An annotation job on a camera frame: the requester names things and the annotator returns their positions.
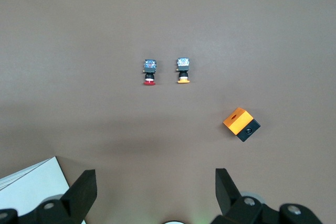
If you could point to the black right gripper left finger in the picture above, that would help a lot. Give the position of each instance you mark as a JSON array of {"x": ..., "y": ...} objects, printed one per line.
[{"x": 78, "y": 197}]

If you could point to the white drawer cabinet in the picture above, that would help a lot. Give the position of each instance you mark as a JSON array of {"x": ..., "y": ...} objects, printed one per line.
[{"x": 31, "y": 182}]

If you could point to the orange and black switch box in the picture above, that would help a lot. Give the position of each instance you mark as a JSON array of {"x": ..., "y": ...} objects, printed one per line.
[{"x": 237, "y": 121}]

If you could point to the red push button switch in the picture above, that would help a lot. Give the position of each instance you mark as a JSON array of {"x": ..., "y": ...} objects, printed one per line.
[{"x": 149, "y": 69}]

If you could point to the brown table mat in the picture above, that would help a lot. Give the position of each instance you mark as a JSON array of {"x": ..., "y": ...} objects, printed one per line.
[{"x": 105, "y": 51}]

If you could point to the yellow push button switch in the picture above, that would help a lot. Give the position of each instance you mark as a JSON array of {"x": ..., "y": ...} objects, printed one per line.
[{"x": 183, "y": 68}]

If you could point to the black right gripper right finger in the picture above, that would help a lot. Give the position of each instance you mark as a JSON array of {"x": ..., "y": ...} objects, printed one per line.
[{"x": 228, "y": 197}]

